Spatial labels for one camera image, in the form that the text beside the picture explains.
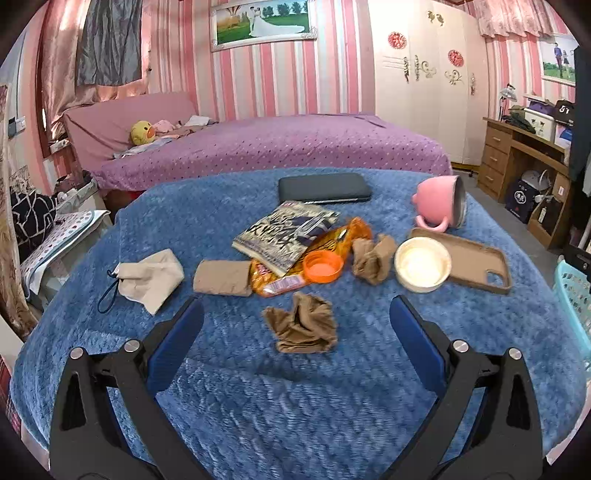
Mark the black smartphone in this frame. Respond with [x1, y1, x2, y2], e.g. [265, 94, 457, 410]
[278, 173, 372, 204]

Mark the purple dotted bed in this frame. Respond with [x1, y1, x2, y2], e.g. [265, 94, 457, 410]
[90, 113, 453, 192]

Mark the yellow duck plush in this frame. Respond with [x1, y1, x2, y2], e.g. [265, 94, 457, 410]
[130, 121, 155, 147]

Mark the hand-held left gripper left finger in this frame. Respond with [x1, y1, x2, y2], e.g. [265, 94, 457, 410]
[48, 296, 213, 480]

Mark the light blue plastic basket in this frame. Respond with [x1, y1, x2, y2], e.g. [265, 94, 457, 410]
[553, 261, 591, 352]

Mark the tan phone case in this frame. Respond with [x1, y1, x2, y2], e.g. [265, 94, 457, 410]
[409, 227, 513, 295]

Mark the pink curtain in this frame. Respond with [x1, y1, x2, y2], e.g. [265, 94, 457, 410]
[39, 0, 153, 139]

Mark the dotted white cloth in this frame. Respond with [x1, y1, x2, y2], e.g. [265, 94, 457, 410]
[21, 210, 109, 296]

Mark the cream wardrobe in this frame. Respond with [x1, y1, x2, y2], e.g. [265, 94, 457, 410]
[367, 0, 490, 167]

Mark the black and white book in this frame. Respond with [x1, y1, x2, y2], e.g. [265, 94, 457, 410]
[232, 200, 340, 277]

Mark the orange snack packet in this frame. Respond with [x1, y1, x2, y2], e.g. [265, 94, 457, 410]
[249, 217, 373, 297]

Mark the brown nylon stocking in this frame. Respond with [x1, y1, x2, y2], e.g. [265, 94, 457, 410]
[263, 292, 338, 354]
[193, 260, 252, 297]
[352, 234, 399, 285]

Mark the framed wedding picture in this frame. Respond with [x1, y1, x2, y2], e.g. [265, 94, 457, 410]
[210, 0, 318, 52]

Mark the grey hanging cloth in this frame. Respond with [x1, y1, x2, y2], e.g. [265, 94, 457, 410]
[76, 0, 143, 87]

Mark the white round bowl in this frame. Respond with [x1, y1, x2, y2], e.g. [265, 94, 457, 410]
[394, 237, 452, 293]

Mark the dark green cloth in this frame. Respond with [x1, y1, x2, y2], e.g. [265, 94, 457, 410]
[501, 105, 536, 134]

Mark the navy paper bag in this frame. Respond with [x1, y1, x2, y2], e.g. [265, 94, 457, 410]
[504, 179, 536, 224]

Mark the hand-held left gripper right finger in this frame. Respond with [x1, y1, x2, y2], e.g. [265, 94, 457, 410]
[383, 295, 546, 480]

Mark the pink covered headboard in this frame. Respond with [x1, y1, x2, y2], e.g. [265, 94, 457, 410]
[62, 91, 199, 171]

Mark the blue fleece blanket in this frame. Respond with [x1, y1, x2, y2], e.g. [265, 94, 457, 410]
[9, 167, 587, 480]

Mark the wooden desk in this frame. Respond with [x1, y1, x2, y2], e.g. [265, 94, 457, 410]
[477, 117, 573, 250]

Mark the pink curtain valance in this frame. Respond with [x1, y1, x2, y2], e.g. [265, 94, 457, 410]
[475, 0, 555, 40]

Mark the framed couple picture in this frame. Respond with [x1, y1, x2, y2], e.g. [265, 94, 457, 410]
[538, 33, 583, 86]

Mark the pink steel-lined mug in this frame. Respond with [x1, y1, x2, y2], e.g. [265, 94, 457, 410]
[412, 175, 468, 232]

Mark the white box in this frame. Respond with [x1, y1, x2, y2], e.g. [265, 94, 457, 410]
[522, 108, 557, 141]

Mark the black and white cushion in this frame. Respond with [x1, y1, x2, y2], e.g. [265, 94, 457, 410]
[10, 189, 58, 250]

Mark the desk lamp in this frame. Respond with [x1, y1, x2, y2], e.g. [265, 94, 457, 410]
[498, 84, 517, 121]

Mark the beige pouch with cord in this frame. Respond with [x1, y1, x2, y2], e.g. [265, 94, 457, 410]
[97, 249, 185, 316]

